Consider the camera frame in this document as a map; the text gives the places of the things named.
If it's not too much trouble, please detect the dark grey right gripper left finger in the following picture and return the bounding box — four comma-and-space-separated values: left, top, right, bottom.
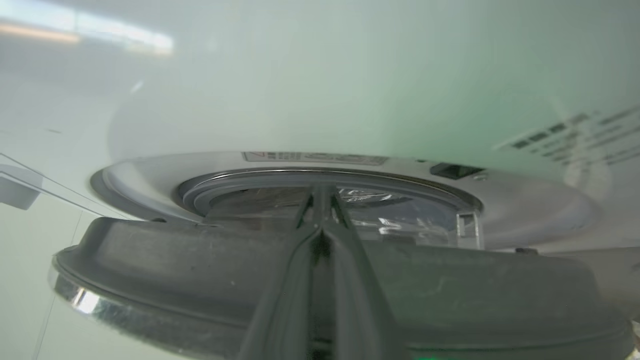
239, 186, 325, 360

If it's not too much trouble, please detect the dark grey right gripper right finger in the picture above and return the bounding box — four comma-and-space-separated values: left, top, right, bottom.
322, 186, 412, 360

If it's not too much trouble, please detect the grey washing machine door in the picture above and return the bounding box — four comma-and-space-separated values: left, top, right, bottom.
48, 186, 636, 360

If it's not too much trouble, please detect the grey rubber door gasket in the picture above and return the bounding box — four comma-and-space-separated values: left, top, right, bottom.
177, 168, 484, 222

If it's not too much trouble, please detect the white washing machine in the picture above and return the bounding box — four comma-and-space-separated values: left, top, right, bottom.
0, 0, 640, 360

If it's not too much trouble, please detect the white warning label strip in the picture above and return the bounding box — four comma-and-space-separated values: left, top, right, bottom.
242, 151, 390, 167

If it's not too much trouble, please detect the printed text label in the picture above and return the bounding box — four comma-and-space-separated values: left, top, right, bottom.
494, 104, 640, 169

